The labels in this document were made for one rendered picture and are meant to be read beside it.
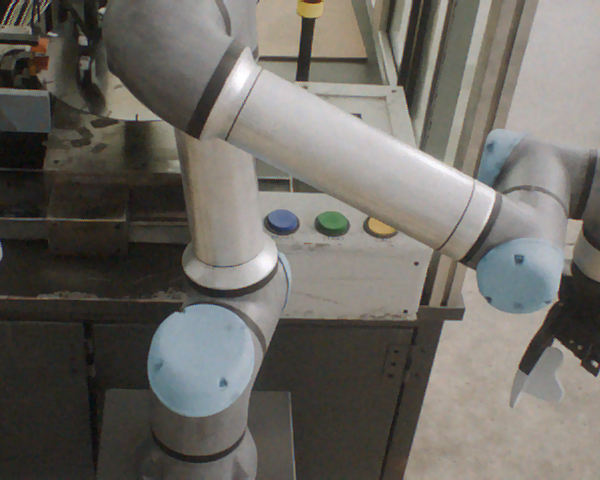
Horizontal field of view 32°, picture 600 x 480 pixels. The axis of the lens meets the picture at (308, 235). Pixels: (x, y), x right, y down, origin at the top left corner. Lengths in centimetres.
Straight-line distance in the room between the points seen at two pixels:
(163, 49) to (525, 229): 36
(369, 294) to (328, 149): 60
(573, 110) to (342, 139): 261
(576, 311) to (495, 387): 134
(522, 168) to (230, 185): 32
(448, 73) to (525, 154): 41
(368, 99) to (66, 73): 48
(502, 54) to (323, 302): 44
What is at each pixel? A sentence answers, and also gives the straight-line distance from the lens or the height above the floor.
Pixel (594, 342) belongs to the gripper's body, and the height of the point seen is 104.
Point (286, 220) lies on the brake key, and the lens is 145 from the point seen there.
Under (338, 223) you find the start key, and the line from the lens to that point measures 145.
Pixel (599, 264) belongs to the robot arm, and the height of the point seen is 114.
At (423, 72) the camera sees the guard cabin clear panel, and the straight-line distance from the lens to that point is 178.
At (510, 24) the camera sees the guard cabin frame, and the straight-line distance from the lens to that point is 131.
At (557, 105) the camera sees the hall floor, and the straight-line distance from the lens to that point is 352.
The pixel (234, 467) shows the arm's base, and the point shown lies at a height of 80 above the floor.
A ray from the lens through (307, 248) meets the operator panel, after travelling 144.
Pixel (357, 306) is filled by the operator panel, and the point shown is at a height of 78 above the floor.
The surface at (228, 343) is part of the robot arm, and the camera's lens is 118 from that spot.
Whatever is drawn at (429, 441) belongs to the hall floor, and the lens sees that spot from 239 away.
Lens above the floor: 185
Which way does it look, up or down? 41 degrees down
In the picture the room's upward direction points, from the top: 7 degrees clockwise
